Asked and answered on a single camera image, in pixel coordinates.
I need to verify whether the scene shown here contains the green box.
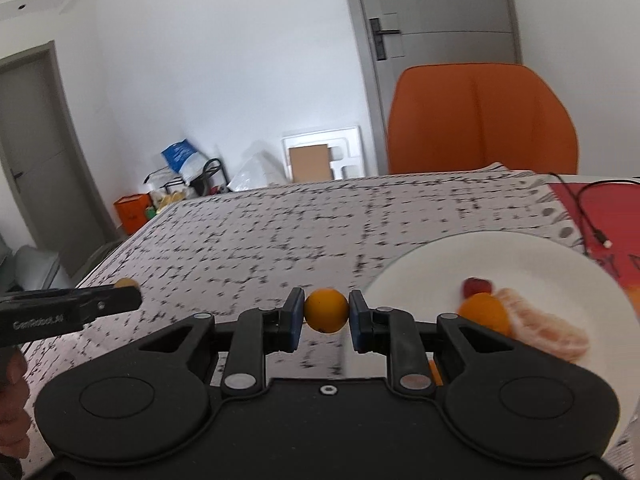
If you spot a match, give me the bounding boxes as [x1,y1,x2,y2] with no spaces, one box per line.
[145,206,156,220]

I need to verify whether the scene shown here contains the large orange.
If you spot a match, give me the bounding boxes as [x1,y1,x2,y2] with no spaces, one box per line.
[457,292,512,336]

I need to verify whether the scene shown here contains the small red fruit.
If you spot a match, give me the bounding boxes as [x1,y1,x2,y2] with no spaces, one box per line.
[461,278,494,299]

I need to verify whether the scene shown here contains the white plate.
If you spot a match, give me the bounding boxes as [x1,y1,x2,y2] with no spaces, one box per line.
[364,232,639,463]

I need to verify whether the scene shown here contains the black cable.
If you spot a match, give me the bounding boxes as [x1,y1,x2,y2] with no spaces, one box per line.
[546,172,640,250]

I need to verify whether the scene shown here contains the orange paper bag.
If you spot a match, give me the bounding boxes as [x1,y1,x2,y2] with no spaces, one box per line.
[114,194,152,235]

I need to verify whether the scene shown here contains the black door handle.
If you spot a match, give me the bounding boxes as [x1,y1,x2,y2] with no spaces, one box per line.
[369,18,401,61]

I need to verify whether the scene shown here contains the patterned white tablecloth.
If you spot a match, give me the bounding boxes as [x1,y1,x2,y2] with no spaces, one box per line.
[19,160,640,480]

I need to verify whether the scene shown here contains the blue white plastic bag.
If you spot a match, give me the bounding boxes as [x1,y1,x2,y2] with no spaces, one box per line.
[162,139,207,184]

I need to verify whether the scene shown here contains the left hand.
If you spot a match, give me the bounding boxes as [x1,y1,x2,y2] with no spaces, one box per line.
[1,347,32,463]

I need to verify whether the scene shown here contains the small orange mandarin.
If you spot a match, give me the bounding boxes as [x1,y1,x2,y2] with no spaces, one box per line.
[304,288,349,334]

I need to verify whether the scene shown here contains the black metal rack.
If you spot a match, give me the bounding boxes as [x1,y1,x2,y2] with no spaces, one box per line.
[143,158,230,198]

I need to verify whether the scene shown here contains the brown cardboard piece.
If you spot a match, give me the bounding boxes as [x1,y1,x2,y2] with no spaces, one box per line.
[288,144,333,183]

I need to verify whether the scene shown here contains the grey door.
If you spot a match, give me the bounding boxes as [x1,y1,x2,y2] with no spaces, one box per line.
[347,0,522,174]
[1,41,117,280]

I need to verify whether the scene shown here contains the peeled orange segments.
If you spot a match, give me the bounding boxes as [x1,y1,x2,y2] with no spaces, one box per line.
[495,288,590,362]

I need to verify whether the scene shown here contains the orange chair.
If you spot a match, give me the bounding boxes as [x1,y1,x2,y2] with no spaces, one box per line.
[386,63,579,174]

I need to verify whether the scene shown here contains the yellow round fruit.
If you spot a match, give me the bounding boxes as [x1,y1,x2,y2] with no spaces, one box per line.
[114,278,140,289]

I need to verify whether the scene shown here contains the clear plastic bag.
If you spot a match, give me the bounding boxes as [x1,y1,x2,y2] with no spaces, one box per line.
[228,143,290,192]

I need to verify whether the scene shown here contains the red patterned mat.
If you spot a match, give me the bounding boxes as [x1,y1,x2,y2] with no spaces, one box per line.
[549,174,640,310]

